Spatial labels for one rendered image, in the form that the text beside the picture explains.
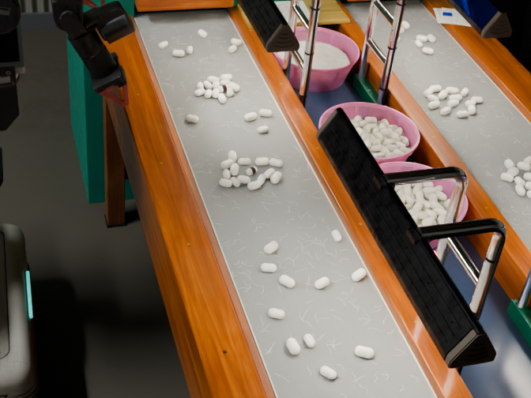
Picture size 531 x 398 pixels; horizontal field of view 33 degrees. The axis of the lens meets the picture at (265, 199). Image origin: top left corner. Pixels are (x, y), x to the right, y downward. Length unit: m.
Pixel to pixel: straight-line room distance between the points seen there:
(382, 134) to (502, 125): 0.35
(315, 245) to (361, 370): 0.37
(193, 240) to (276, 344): 0.32
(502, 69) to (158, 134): 1.09
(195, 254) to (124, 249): 1.18
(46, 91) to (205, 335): 2.31
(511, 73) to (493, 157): 0.44
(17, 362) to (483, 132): 1.37
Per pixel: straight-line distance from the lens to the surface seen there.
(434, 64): 2.81
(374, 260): 1.98
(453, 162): 2.33
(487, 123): 2.57
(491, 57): 2.86
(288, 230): 2.05
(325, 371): 1.74
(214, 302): 1.83
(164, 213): 2.03
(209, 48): 2.72
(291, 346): 1.77
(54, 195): 3.33
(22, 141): 3.61
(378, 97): 2.58
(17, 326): 2.48
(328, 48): 2.81
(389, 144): 2.39
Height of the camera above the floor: 2.05
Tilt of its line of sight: 38 degrees down
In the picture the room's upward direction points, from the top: 7 degrees clockwise
